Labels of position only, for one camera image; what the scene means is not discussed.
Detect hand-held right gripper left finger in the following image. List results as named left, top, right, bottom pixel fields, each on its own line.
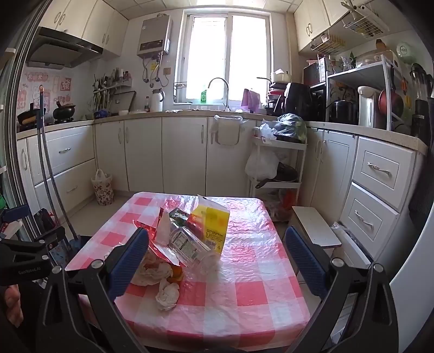
left=36, top=227, right=150, bottom=353

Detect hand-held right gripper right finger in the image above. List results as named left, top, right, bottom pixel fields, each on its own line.
left=285, top=226, right=399, bottom=353

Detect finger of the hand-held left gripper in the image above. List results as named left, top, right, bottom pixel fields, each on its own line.
left=32, top=226, right=66, bottom=259

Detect large white tissue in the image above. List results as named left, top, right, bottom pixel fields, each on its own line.
left=130, top=253, right=173, bottom=286

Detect red foil wrapper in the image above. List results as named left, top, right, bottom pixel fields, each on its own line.
left=132, top=207, right=184, bottom=269

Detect white paper towel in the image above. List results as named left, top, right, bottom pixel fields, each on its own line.
left=157, top=211, right=172, bottom=247

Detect small white tissue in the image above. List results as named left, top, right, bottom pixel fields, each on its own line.
left=155, top=278, right=180, bottom=311

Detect clear plastic bottle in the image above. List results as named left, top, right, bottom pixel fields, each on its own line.
left=168, top=226, right=221, bottom=272

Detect yellow snack packet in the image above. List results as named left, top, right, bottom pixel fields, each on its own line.
left=192, top=195, right=231, bottom=255

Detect person's left hand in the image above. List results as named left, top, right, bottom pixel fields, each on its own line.
left=5, top=284, right=25, bottom=328

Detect flowered blue bag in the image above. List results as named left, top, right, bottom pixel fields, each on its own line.
left=49, top=242, right=73, bottom=269

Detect white wooden stool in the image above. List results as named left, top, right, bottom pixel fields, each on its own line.
left=292, top=205, right=342, bottom=248

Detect pink checkered plastic tablecloth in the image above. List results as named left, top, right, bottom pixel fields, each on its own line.
left=64, top=192, right=311, bottom=352

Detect clear plastic bag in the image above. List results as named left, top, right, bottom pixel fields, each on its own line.
left=330, top=220, right=356, bottom=240

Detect red plastic bag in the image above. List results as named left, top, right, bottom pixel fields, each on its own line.
left=268, top=190, right=297, bottom=221

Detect flowered wastebasket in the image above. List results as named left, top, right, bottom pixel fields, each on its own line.
left=90, top=169, right=115, bottom=206

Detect black frying pan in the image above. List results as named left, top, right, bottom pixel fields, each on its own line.
left=255, top=162, right=299, bottom=189

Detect large white plastic bag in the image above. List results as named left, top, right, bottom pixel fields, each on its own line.
left=245, top=149, right=280, bottom=180

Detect white utility cart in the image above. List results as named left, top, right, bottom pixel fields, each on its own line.
left=251, top=127, right=307, bottom=218

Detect white base kitchen cabinets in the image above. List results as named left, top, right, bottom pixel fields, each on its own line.
left=15, top=114, right=428, bottom=231

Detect black wok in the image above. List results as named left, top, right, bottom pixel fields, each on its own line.
left=17, top=103, right=46, bottom=126

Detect black cooking pot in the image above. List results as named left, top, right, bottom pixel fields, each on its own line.
left=52, top=101, right=77, bottom=120

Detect small white plastic bag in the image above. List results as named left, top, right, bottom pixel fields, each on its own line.
left=254, top=119, right=279, bottom=140

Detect dark bag of vegetables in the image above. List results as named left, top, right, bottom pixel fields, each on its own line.
left=273, top=113, right=307, bottom=142

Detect white hanging cabinet bin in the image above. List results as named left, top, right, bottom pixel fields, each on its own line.
left=210, top=115, right=243, bottom=146

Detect black rice cooker pot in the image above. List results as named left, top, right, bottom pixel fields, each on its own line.
left=329, top=99, right=358, bottom=123

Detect white thermos jug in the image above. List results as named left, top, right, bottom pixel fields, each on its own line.
left=150, top=88, right=165, bottom=112

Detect stack of cooking pots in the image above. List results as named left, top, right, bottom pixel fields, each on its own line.
left=264, top=89, right=285, bottom=115

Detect black air fryer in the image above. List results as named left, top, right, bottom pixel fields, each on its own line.
left=275, top=82, right=312, bottom=118

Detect white electric kettle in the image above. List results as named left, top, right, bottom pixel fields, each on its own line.
left=358, top=86, right=385, bottom=129

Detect purple cloth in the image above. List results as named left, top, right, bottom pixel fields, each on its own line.
left=241, top=89, right=261, bottom=111

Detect chrome faucet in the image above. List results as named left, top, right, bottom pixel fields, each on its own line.
left=208, top=77, right=230, bottom=111

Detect red pan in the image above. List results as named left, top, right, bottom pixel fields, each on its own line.
left=378, top=89, right=404, bottom=118

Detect microwave oven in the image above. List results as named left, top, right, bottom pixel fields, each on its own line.
left=303, top=57, right=334, bottom=85

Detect black blender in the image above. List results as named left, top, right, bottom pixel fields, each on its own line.
left=410, top=64, right=434, bottom=143

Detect grey range hood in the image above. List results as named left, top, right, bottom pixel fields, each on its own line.
left=25, top=26, right=104, bottom=70

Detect white shelf rack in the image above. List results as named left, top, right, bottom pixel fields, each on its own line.
left=325, top=54, right=407, bottom=131

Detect kitchen window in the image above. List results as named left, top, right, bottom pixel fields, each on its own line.
left=174, top=8, right=273, bottom=104

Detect grey water heater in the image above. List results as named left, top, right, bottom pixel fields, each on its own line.
left=136, top=15, right=173, bottom=58

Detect grey dustpan handle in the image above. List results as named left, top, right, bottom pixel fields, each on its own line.
left=42, top=109, right=80, bottom=240

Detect grey broom handle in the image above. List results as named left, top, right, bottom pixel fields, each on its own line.
left=37, top=85, right=60, bottom=226

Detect pink wall sticker sheet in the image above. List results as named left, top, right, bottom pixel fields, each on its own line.
left=18, top=70, right=73, bottom=112

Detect wall utensil rack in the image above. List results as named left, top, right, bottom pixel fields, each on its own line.
left=92, top=67, right=136, bottom=114

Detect white wire basket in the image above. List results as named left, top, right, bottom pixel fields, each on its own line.
left=341, top=0, right=389, bottom=38
left=310, top=32, right=346, bottom=51

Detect white wall kitchen cabinets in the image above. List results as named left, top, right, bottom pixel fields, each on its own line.
left=39, top=0, right=129, bottom=56
left=293, top=0, right=360, bottom=53

